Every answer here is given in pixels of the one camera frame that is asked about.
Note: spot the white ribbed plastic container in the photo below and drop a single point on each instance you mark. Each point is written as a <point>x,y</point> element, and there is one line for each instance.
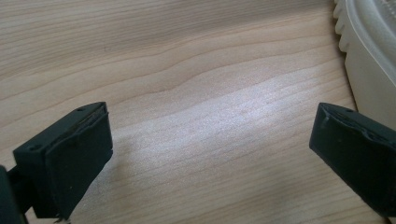
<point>373,56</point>

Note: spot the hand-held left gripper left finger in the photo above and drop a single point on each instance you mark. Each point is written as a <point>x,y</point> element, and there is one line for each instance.
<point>71,158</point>

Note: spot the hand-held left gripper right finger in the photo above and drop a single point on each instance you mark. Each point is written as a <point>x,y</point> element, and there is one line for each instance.
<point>358,155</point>

